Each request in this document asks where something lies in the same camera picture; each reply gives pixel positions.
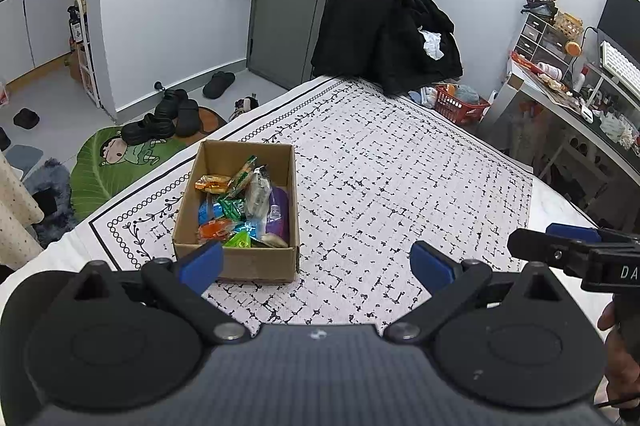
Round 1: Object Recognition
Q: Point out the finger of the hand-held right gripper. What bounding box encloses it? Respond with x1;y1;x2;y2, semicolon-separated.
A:
507;228;592;277
546;223;603;243

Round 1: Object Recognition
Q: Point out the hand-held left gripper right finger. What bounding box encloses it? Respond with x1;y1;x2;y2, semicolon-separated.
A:
382;240;576;345

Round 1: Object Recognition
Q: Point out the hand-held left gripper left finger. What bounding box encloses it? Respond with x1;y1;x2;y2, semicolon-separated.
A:
65;240;253;347

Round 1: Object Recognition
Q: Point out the red snack packet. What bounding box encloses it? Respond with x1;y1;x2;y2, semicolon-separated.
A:
198;218;238;242

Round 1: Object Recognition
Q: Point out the bright green snack packet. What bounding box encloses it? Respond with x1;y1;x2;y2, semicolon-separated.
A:
222;228;254;249

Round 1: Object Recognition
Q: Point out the blue white snack packet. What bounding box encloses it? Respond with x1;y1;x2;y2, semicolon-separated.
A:
198;201;223;227

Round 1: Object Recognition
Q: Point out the cardboard box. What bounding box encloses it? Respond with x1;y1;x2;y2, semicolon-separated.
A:
172;140;301;284

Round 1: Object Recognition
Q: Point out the dark green snack packet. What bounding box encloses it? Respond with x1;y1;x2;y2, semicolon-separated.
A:
217;198;247;219

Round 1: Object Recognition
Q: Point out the orange candy packet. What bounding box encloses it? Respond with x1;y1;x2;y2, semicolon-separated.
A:
195;174;234;196

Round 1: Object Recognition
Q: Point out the long white snack packet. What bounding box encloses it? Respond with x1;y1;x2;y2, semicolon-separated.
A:
245;165;274;227

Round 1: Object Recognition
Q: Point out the purple snack packet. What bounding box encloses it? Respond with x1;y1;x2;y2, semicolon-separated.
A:
261;186;291;248

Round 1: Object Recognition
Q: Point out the orange cracker packet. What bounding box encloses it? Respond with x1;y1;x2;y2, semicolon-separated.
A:
227;155;259;200

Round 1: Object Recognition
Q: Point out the person's right hand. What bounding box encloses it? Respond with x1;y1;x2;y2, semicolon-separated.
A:
598;302;640;408

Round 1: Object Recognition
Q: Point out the white desk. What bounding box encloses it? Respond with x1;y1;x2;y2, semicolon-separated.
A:
505;56;640;187

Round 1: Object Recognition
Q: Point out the green cartoon rug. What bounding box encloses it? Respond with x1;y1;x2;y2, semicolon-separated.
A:
70;106;227;223

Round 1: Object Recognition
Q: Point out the black shoe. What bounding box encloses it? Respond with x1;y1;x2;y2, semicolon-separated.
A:
154;88;189;122
175;98;200;137
121;113;176;146

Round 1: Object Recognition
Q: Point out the red plastic basket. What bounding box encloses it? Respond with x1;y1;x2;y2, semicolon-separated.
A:
434;83;491;127

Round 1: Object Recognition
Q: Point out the grey fluffy rug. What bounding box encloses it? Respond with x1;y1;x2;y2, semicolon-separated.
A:
22;158;79;247

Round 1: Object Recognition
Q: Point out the blue grey cloth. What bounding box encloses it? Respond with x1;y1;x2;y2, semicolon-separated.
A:
452;84;481;104

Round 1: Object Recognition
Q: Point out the white keyboard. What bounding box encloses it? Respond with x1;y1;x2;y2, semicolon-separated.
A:
598;40;640;94

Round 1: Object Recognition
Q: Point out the dotted cream cloth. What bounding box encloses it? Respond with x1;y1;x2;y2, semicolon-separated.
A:
0;151;46;273

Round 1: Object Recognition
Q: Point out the grey drawer organizer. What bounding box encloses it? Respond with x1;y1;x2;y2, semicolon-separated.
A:
515;12;576;67

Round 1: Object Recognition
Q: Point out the grey blue mat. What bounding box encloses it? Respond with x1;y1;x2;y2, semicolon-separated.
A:
5;145;45;179

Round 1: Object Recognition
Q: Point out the woven basket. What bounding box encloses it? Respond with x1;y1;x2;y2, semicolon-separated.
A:
554;12;584;39

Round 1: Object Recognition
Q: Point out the black monitor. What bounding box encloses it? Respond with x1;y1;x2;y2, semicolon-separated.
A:
597;0;640;67

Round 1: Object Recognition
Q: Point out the white crumpled cloth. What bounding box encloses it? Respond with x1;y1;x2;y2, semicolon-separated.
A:
419;28;445;61

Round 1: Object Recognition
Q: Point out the white narrow rack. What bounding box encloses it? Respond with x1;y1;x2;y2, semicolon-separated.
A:
67;0;104;107

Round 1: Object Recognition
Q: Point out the black coat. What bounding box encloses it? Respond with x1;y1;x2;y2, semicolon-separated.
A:
311;0;464;96

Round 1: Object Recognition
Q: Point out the black spray bottle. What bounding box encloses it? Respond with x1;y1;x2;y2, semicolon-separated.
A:
67;6;84;42

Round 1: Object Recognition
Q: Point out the white kitchen cabinet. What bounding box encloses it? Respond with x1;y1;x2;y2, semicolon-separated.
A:
0;0;87;82

